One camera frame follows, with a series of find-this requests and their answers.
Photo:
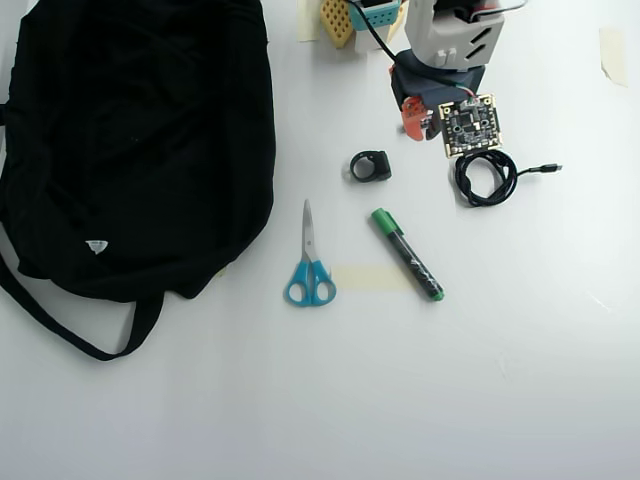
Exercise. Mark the yellow perforated robot base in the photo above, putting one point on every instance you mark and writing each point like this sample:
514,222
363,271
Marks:
336,22

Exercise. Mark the grey teal robot arm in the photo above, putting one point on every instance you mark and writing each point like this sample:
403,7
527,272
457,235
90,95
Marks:
450,40

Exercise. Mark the torn masking tape piece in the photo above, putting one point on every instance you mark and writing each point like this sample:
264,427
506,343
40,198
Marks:
614,55

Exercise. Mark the green black marker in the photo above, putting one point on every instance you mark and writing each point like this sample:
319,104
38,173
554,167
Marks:
407,255

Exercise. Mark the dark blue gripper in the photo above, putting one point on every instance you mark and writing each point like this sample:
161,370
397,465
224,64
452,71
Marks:
414,120

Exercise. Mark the long masking tape strip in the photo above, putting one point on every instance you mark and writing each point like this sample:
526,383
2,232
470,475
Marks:
365,277

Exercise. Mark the camera circuit board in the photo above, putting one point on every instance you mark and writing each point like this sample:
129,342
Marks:
470,126

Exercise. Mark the tiny masking tape piece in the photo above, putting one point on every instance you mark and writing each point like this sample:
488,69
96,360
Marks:
222,272

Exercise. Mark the black fabric bag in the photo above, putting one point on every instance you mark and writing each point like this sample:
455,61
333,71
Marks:
125,150

